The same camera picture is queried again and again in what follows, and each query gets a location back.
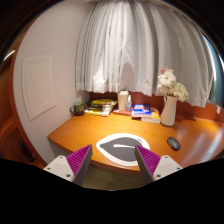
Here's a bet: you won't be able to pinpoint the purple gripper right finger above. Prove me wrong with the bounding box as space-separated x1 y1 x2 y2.
135 145 182 182

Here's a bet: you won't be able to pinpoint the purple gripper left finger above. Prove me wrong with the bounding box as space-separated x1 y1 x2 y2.
44 145 93 186

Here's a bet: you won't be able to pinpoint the dark grey computer mouse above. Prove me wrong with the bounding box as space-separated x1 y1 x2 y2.
167 137 181 151

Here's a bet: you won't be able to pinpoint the grey white mouse pad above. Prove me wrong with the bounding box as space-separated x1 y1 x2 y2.
96 133 150 167

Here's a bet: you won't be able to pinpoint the orange yellow book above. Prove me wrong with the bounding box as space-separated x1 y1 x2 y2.
141 107 161 123

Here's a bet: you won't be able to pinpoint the white ceramic vase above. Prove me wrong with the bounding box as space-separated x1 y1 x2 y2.
161 96 177 126

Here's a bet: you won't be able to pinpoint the blue book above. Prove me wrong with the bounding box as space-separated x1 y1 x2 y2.
132 104 151 117

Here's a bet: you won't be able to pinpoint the dark green mug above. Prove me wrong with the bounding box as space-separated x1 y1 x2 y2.
70 102 85 116

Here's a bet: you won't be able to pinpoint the red flat book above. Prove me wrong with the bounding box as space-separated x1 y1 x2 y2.
113 109 132 116

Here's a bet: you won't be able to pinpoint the small clear bottle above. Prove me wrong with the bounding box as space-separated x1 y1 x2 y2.
126 95 132 112

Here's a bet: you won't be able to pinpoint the stack of yellow books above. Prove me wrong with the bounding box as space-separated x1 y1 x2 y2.
85 99 117 117

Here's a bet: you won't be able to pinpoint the white cylindrical container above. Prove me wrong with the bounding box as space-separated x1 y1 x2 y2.
118 90 129 110

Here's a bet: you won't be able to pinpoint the white and pink flowers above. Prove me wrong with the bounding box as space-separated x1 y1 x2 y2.
157 68 188 102

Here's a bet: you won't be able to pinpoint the white curtain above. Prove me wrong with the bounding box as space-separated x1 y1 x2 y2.
76 0 213 107

